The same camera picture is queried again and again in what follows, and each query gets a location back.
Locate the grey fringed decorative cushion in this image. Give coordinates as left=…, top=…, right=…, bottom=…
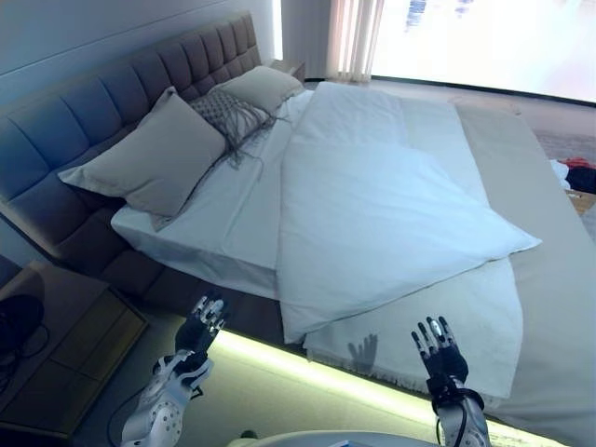
left=188, top=88, right=281, bottom=169

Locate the pale pink curtain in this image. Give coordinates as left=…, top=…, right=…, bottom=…
left=325, top=0, right=386, bottom=86

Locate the small wooden bedside table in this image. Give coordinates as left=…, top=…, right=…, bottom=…
left=267, top=58, right=307, bottom=83

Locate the wooden nightstand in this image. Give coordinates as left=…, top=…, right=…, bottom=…
left=0, top=259, right=151, bottom=430

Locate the red and black clothes pile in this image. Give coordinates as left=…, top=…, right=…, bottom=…
left=549, top=156, right=596, bottom=196

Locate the white duvet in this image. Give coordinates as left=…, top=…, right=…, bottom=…
left=276, top=81, right=544, bottom=346

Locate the black headset with cables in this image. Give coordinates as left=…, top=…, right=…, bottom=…
left=0, top=291, right=51, bottom=388

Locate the small beige pillow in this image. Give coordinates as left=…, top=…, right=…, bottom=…
left=211, top=64, right=305, bottom=115

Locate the large beige pillow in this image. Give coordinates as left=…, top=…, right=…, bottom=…
left=57, top=86, right=228, bottom=221

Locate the beige bedspread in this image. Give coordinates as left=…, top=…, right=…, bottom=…
left=400, top=96, right=596, bottom=443

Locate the white bed sheet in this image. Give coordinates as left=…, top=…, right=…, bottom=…
left=110, top=88, right=318, bottom=300

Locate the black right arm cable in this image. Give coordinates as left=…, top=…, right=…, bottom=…
left=433, top=390, right=485, bottom=447

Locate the silver robot torso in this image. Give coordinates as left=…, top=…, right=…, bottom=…
left=232, top=427, right=449, bottom=447

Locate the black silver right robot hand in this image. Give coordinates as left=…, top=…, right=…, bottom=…
left=409, top=316, right=469, bottom=387

